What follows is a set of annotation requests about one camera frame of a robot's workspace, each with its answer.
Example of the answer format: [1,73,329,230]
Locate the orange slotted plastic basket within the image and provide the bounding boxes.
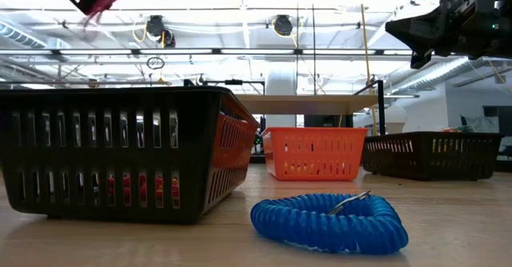
[261,126,369,181]

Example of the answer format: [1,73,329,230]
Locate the long ceiling light bar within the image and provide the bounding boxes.
[0,47,413,57]

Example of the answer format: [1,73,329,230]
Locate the silver ventilation duct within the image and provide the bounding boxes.
[390,57,479,95]

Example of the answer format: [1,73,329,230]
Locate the white bulb desk lamp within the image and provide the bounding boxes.
[384,105,410,135]

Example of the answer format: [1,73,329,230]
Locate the yellow hanging cable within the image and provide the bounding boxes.
[357,0,379,136]

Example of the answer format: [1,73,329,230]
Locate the black hanging spotlight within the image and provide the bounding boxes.
[144,14,177,49]
[273,14,294,38]

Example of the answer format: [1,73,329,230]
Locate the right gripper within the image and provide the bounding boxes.
[385,6,502,70]

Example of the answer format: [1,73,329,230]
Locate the black cabinet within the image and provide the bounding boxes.
[302,114,355,129]

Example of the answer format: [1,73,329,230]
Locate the blue coil keychain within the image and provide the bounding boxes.
[250,190,410,256]

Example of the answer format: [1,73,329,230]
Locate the wooden shelf riser black legs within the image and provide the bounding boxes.
[182,78,420,138]

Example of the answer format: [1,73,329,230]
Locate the white round column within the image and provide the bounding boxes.
[265,69,300,129]

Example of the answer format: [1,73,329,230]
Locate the black slotted plastic basket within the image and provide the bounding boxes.
[0,86,260,225]
[360,131,505,181]

